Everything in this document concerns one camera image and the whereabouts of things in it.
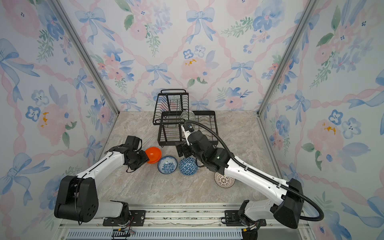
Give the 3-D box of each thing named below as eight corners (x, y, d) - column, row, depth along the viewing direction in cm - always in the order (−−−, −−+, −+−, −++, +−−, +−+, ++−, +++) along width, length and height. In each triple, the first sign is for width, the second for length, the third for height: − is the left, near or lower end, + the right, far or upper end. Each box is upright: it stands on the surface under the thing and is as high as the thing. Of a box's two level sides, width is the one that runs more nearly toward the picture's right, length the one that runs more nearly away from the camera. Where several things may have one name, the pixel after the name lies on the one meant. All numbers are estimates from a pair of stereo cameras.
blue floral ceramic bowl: (158, 174, 90) (156, 171, 86) (160, 159, 96) (159, 155, 93) (177, 174, 90) (176, 171, 86) (178, 159, 96) (177, 155, 93)
